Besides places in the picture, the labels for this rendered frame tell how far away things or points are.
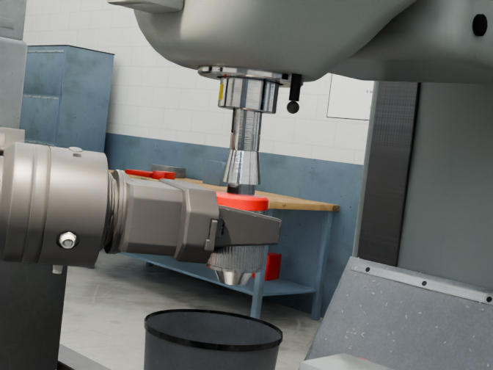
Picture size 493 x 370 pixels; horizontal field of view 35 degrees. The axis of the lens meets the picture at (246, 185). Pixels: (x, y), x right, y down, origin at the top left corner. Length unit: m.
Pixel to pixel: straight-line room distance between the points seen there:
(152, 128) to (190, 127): 0.58
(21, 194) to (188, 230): 0.12
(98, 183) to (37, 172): 0.04
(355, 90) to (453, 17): 5.31
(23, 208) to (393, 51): 0.33
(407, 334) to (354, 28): 0.44
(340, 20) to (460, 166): 0.39
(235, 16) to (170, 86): 7.01
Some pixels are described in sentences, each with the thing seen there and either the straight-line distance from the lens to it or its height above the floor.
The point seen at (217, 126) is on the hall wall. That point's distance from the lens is 6.97.
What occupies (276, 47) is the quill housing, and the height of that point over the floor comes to 1.32.
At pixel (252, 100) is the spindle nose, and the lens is 0.61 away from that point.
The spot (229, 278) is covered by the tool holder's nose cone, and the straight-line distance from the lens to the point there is 0.63.
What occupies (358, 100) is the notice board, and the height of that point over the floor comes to 1.67.
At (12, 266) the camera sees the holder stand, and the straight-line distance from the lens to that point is 0.90.
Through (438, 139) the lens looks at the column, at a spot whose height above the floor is 1.28.
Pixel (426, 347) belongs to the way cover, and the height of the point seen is 1.05.
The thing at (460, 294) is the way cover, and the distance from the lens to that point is 0.92.
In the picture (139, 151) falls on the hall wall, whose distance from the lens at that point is 7.82.
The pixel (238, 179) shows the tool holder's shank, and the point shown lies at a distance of 0.62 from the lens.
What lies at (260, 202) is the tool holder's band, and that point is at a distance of 0.61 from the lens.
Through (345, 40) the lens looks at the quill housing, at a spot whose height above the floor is 1.34.
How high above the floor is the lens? 1.25
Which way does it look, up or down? 3 degrees down
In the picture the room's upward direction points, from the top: 7 degrees clockwise
